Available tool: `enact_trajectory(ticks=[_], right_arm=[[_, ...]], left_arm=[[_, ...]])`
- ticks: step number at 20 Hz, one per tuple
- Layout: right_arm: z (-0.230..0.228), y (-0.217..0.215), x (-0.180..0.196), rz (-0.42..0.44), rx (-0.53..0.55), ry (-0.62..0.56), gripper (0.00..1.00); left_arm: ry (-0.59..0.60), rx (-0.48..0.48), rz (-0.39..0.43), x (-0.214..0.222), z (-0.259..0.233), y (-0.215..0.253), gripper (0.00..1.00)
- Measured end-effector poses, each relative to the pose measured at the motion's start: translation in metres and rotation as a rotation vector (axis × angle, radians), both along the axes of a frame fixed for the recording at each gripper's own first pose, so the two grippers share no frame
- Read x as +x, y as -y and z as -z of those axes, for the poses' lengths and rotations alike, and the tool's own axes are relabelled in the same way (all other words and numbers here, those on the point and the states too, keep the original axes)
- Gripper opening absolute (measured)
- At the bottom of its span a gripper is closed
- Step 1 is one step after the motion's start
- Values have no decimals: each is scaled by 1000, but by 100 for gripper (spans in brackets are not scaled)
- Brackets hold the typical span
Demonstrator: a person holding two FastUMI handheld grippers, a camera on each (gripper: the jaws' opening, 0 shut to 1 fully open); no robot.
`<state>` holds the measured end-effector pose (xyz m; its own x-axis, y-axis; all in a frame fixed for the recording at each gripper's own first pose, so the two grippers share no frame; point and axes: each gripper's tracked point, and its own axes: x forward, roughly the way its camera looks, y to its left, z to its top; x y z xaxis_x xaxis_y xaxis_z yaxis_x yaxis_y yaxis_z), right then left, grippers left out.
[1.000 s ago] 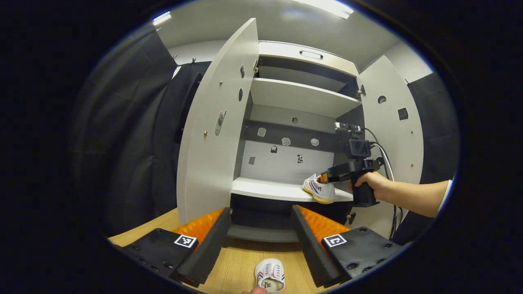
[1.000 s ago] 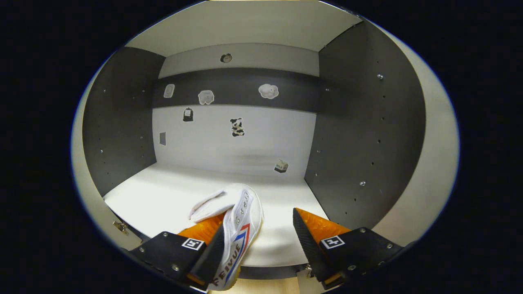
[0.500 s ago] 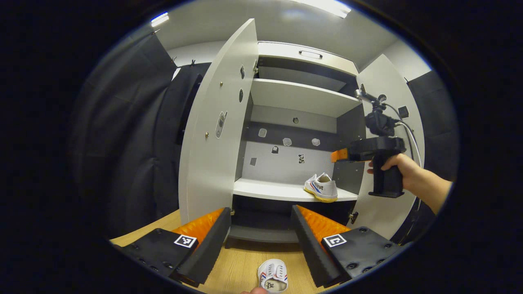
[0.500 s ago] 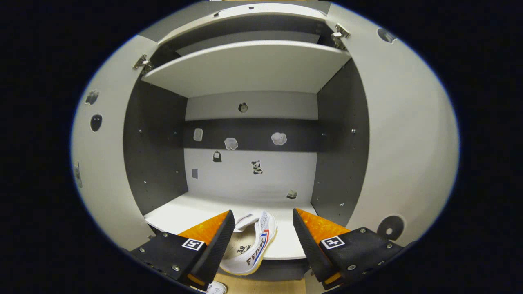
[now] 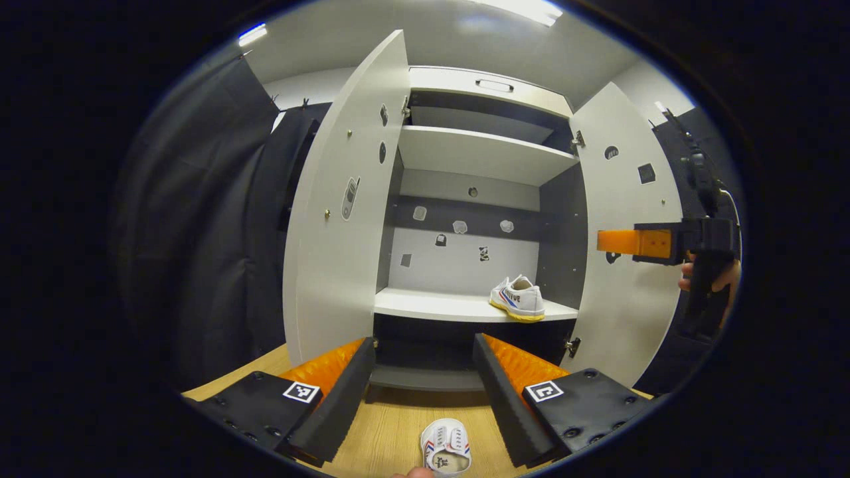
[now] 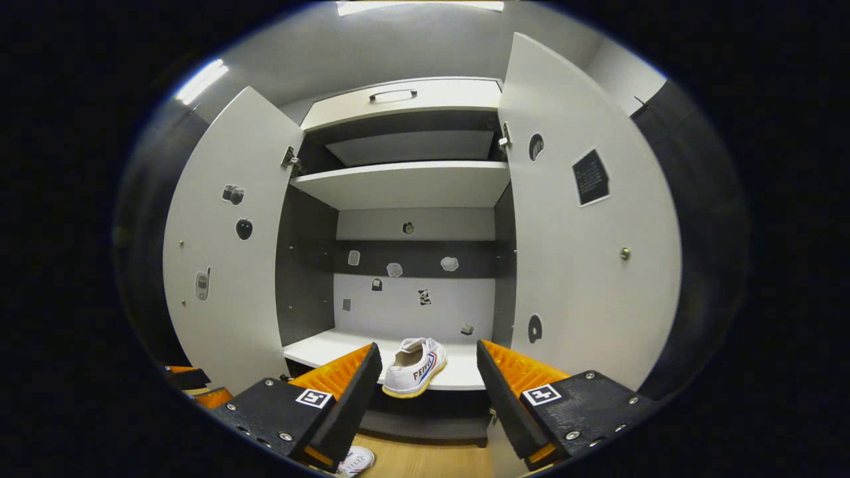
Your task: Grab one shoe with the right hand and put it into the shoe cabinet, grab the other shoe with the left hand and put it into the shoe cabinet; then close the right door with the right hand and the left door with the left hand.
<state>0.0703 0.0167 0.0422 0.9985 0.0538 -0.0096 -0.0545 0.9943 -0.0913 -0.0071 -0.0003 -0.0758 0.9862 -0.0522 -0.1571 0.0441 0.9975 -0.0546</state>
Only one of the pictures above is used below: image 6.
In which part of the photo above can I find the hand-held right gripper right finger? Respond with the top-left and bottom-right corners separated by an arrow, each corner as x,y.
476,339 -> 658,472

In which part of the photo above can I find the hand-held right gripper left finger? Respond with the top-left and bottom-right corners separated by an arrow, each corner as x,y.
211,342 -> 384,473

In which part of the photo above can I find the white canvas shoe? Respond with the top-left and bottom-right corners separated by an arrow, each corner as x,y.
332,445 -> 377,478
382,337 -> 449,399

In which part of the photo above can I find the white shoe cabinet door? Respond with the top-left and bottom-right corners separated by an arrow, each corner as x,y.
163,86 -> 306,396
487,32 -> 683,478

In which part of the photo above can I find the white shoe cabinet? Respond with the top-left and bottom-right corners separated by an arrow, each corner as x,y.
163,32 -> 683,478

